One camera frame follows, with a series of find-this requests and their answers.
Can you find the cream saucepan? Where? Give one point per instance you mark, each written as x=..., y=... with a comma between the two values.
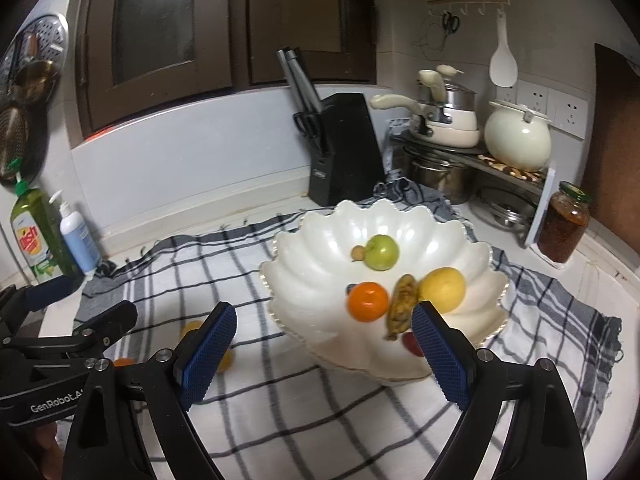
x=450, y=132

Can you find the brass ladle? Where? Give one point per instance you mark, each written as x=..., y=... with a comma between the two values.
x=35, y=75

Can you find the small brown longan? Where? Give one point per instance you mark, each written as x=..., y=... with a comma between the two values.
x=358, y=253

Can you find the yellow lemon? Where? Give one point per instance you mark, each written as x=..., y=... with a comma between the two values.
x=442, y=285

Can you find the white rice paddle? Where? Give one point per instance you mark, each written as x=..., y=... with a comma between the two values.
x=502, y=67

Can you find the white wall socket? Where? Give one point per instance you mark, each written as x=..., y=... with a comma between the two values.
x=534, y=97
x=571, y=115
x=507, y=95

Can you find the spotted small banana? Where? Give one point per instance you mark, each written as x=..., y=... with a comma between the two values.
x=400, y=305

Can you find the red round fruit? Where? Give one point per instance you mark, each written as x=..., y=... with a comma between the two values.
x=411, y=345

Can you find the cream ceramic casserole pot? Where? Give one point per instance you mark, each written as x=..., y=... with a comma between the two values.
x=517, y=140

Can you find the steel stockpot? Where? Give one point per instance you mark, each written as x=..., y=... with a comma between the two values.
x=440, y=180

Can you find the grey kitchen shelf rack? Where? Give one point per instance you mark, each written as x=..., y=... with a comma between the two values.
x=544, y=205

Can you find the small black hanging scissors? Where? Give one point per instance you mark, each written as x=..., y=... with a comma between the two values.
x=450, y=22

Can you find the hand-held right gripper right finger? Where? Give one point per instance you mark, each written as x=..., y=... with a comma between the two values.
x=440, y=355

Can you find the checked kitchen cloth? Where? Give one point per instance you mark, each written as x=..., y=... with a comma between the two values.
x=280, y=410

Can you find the pot lid with cream knob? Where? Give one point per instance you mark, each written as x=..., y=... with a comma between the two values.
x=446, y=69

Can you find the glass jar with green lid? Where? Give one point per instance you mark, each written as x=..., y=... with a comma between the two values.
x=562, y=230

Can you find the black knife block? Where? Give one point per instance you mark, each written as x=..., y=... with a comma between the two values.
x=345, y=150

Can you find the brown framed window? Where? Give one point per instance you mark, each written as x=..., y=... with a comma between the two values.
x=225, y=35

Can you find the green round plum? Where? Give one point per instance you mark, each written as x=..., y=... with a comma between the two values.
x=381, y=252

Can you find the white scalloped bowl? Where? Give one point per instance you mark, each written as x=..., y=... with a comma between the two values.
x=320, y=270

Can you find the perforated metal tray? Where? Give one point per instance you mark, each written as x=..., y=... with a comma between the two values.
x=50, y=35

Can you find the green dish soap bottle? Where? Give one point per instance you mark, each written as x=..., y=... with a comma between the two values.
x=37, y=240

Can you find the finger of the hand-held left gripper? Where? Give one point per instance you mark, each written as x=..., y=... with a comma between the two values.
x=112, y=317
x=52, y=292

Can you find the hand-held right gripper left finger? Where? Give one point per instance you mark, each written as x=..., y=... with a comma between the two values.
x=207, y=355

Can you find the steel pot lid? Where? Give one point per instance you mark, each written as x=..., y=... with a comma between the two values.
x=505, y=210

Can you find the black kitchen scissors in block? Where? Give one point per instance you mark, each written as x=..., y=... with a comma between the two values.
x=307, y=127

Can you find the woven wooden trivet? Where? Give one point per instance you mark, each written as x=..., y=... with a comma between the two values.
x=520, y=172

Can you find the yellow-orange citrus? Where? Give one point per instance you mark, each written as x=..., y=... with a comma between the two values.
x=226, y=361

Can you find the large orange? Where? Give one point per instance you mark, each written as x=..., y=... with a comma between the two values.
x=368, y=302

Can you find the steel steamer pot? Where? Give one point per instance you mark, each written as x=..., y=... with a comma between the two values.
x=457, y=97

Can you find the brown wooden cutting board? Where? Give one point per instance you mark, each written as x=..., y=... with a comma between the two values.
x=615, y=150

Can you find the person's left hand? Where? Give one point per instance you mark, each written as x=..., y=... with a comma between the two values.
x=44, y=447

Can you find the blue and white pump bottle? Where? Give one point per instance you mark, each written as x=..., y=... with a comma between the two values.
x=77, y=242

